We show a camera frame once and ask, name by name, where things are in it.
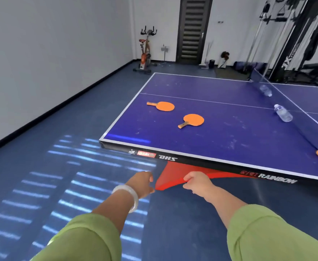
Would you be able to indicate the person's left hand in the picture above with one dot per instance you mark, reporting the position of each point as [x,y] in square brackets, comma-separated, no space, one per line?
[141,184]

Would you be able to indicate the orange paddle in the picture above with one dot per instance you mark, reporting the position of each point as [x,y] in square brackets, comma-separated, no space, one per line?
[165,106]
[193,120]

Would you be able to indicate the clear plastic water bottle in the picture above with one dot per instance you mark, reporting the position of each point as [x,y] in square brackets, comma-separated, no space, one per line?
[265,90]
[283,113]

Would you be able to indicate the dark floor mat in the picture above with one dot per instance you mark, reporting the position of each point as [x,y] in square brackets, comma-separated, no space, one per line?
[229,73]

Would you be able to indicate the dark slatted door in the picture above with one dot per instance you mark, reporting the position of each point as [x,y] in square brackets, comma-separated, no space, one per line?
[194,29]

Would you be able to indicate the grey metal stand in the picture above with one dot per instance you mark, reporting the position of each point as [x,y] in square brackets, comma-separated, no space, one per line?
[164,48]

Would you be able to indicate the green right sleeve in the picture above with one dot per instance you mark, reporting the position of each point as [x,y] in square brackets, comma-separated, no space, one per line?
[270,236]

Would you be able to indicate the purple rolled exercise mat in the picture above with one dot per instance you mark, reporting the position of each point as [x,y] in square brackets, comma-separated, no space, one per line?
[258,67]

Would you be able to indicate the dark table tennis net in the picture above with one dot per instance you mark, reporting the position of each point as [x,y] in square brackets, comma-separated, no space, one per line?
[308,127]

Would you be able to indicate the blue table tennis table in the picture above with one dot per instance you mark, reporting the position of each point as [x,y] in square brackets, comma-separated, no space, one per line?
[229,127]

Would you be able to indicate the orange exercise bike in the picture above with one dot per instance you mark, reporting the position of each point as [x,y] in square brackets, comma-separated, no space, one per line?
[145,58]

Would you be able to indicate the person's right hand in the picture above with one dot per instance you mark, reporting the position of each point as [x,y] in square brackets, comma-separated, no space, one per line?
[199,184]

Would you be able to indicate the black net post clamp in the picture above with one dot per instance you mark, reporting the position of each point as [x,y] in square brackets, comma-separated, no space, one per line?
[252,77]

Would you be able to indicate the black trash bin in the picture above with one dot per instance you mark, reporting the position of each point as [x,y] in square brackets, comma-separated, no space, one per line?
[212,64]

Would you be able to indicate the blue rolled exercise mat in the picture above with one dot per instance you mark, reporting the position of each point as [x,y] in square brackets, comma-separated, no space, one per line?
[241,67]

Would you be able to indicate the white broom and dustpan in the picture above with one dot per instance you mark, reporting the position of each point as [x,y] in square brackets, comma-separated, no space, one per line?
[202,65]

